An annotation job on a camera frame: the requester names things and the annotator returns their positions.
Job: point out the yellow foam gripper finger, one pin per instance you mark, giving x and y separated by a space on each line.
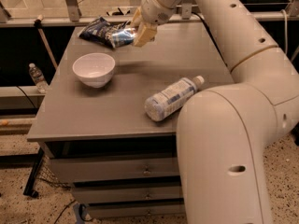
145 33
137 18

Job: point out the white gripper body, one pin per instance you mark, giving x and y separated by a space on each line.
153 9

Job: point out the red bull can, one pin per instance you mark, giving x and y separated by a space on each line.
123 37

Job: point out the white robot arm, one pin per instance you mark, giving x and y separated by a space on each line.
222 131

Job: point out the white bowl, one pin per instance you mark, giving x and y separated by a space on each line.
94 69

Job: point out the blue chip bag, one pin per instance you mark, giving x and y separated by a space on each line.
100 31

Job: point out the plastic bottle with white label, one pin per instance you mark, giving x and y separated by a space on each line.
164 103

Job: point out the wooden stick with black tape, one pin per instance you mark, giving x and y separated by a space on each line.
38 26

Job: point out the small water bottle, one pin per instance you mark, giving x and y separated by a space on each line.
38 78

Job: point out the grey drawer cabinet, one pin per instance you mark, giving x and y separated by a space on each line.
76 121

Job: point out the grey metal railing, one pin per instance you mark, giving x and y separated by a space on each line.
62 19

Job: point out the top grey drawer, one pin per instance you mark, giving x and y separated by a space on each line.
112 168

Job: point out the grey drawer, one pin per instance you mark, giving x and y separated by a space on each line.
136 211
130 193
112 168

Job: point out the middle grey drawer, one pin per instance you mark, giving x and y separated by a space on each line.
130 193

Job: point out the bottom grey drawer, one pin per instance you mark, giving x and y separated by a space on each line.
136 211

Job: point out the black metal bracket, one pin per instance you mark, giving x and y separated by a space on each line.
29 188

